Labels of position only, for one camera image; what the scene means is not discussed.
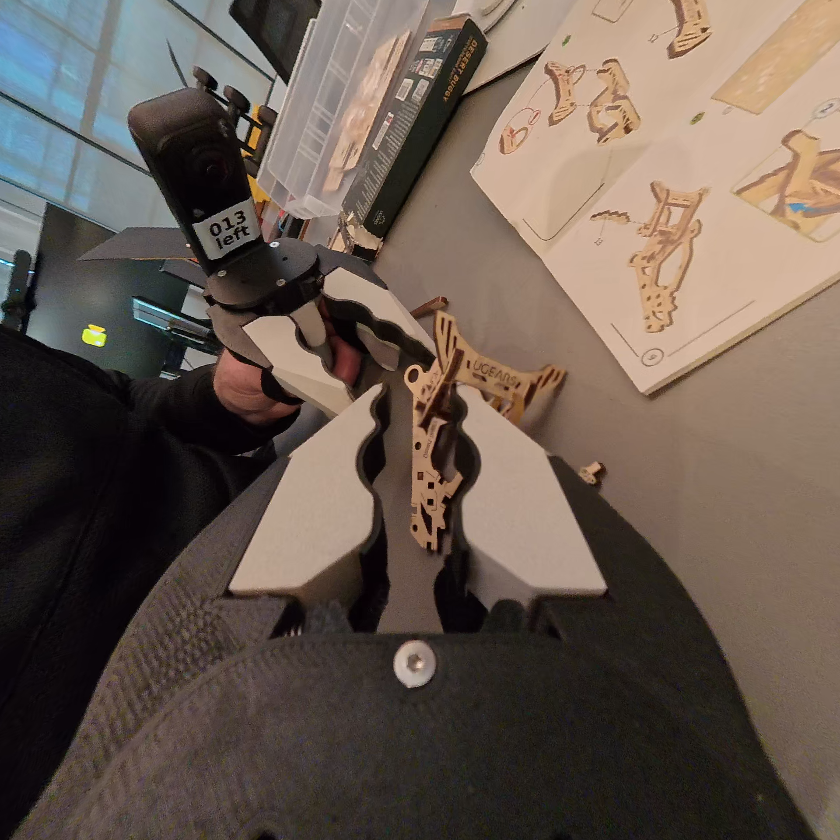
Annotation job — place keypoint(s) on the black mesh office chair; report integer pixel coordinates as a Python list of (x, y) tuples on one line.
[(275, 33)]

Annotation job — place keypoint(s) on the wooden model bow frame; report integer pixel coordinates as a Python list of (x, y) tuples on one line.
[(499, 377)]

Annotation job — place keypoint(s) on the small wooden toothed strip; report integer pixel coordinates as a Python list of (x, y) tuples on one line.
[(592, 472)]

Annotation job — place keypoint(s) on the brown wooden stick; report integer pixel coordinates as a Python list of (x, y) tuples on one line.
[(430, 304)]

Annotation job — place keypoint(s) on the yellow tape roll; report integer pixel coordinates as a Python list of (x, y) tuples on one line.
[(94, 336)]

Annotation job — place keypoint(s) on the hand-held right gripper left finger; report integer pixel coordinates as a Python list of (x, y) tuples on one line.
[(308, 518)]

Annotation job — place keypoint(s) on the wooden parts sheet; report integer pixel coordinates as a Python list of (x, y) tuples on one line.
[(367, 111)]

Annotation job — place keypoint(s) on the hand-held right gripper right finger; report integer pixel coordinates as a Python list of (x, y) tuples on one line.
[(531, 518)]

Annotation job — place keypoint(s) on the clear plastic box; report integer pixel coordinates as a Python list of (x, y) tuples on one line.
[(328, 111)]

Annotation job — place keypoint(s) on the person's left hand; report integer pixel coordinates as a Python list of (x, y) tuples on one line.
[(243, 387)]

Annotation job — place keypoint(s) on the wooden document stand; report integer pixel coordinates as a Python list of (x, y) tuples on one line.
[(492, 33)]

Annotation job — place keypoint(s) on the black model box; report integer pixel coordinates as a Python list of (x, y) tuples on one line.
[(413, 124)]

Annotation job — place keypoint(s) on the model instruction booklet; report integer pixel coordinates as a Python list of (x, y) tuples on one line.
[(689, 164)]

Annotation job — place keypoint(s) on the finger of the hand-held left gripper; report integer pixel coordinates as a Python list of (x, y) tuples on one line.
[(380, 315), (295, 361)]

